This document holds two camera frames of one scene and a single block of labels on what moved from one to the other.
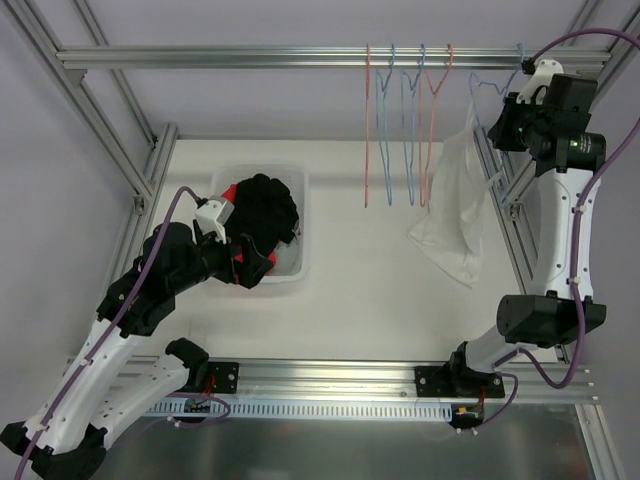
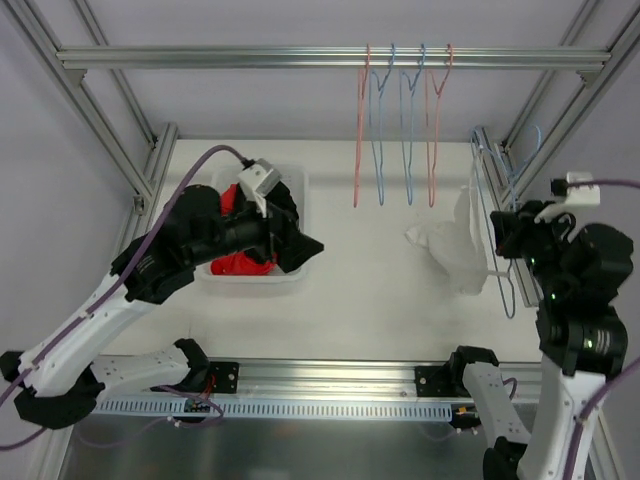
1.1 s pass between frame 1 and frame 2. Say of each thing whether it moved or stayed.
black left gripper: moved
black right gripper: moved
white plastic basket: stayed
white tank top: moved
